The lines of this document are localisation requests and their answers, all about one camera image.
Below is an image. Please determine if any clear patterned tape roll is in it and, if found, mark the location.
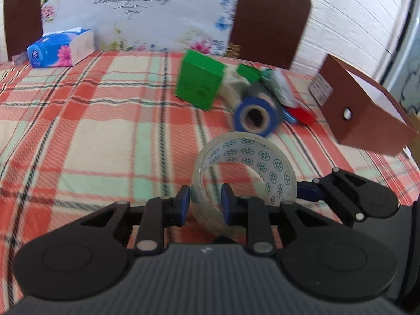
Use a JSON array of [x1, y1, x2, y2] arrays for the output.
[[191, 132, 298, 236]]

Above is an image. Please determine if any brown cardboard storage box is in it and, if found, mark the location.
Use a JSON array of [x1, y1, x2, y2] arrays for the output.
[[308, 54, 417, 156]]

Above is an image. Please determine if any small green box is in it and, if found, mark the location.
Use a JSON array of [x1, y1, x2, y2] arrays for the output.
[[236, 63, 262, 83]]

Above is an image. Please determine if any green white snack packet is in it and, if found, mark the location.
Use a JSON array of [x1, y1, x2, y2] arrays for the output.
[[261, 67, 296, 108]]

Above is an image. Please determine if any red tape roll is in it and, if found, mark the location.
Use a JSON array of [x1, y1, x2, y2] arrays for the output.
[[287, 107, 316, 126]]

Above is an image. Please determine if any dark brown headboard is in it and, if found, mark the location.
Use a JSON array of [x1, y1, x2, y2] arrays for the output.
[[1, 0, 311, 69]]

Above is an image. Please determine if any blue tape roll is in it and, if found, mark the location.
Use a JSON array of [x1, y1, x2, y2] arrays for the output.
[[232, 82, 283, 137]]

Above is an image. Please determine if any floral plastic-wrapped pillow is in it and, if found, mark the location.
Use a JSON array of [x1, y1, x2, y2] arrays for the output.
[[41, 0, 238, 55]]

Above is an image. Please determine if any cotton swab pack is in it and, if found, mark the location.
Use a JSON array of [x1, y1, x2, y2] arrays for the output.
[[218, 68, 251, 112]]

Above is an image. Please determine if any blue tissue pack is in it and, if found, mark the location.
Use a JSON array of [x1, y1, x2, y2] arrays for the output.
[[26, 28, 95, 67]]

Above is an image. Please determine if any large green box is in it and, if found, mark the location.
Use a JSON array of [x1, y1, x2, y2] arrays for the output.
[[175, 50, 226, 111]]

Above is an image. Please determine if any plaid bed sheet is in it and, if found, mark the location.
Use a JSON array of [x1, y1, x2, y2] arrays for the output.
[[1, 52, 419, 314]]

